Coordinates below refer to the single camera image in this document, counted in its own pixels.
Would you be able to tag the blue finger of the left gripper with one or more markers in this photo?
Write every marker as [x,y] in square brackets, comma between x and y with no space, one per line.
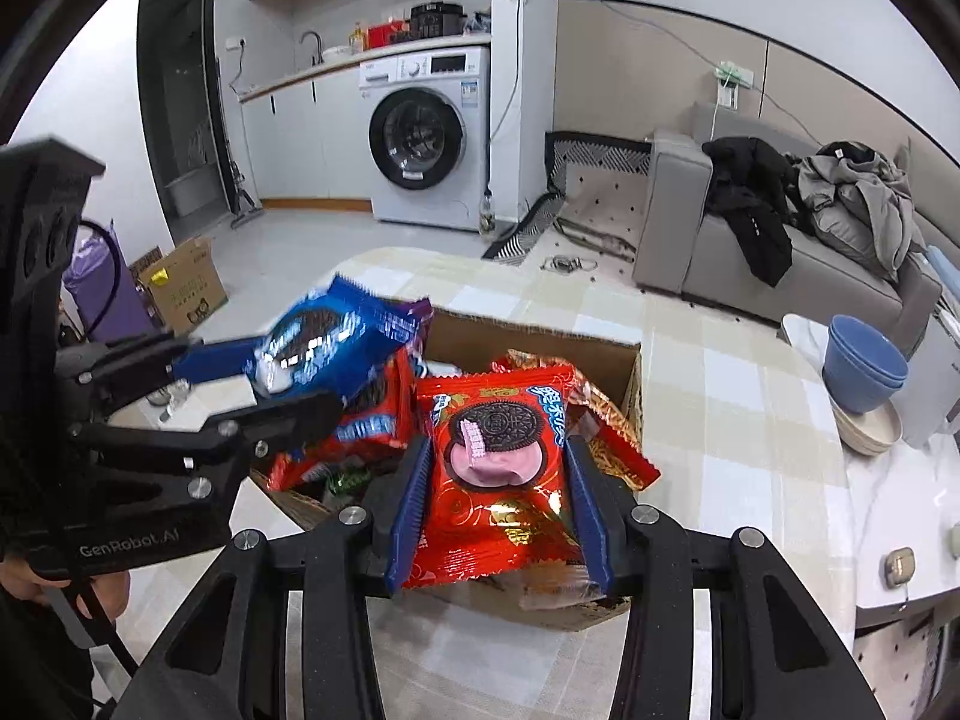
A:
[259,431]
[205,362]

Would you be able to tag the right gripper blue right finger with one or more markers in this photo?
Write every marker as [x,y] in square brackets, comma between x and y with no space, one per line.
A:
[774,653]

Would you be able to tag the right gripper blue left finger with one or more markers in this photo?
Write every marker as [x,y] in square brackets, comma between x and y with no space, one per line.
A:
[222,655]

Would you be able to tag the blue Oreo cookie pack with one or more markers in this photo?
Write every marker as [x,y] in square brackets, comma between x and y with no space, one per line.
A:
[335,340]

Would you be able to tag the red Oreo pack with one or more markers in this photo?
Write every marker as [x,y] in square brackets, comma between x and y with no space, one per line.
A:
[377,424]

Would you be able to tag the small red snack pack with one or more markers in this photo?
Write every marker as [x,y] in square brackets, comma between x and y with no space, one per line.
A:
[497,498]

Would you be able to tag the fried noodle stick snack bag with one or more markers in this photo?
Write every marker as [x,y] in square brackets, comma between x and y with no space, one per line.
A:
[613,441]

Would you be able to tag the person's left hand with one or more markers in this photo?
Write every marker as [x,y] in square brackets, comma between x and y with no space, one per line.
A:
[22,587]

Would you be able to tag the small cardboard box on floor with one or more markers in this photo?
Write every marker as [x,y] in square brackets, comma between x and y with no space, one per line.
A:
[185,286]

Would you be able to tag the purple trash bag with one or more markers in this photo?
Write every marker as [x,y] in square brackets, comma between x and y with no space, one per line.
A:
[101,285]

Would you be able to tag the SF cardboard box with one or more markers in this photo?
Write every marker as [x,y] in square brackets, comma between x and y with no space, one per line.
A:
[544,587]

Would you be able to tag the white kitchen cabinets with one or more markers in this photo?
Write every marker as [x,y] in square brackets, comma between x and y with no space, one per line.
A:
[307,141]

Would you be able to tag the beige plates stack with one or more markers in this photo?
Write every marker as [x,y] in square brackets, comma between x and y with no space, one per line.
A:
[870,434]

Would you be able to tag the blue bowls stack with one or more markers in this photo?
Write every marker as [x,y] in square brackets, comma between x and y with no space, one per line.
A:
[863,369]

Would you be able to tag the white electric kettle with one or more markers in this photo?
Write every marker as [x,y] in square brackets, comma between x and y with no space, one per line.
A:
[928,402]

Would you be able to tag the white washing machine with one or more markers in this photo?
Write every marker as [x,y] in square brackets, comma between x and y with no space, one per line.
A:
[427,115]

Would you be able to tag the grey sofa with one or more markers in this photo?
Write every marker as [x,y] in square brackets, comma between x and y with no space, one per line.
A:
[683,250]

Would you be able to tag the black jacket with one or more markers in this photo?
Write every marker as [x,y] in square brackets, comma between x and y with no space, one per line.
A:
[752,188]

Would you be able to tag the grey jacket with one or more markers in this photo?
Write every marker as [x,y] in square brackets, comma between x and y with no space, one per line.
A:
[856,201]

